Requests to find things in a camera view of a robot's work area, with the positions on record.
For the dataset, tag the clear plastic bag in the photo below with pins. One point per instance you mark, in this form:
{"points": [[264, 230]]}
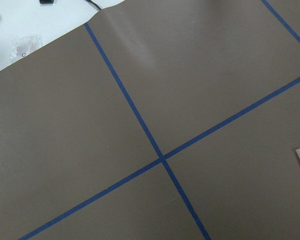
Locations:
{"points": [[23, 46]]}

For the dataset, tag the small black square device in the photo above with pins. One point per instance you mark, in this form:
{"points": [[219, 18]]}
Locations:
{"points": [[45, 2]]}

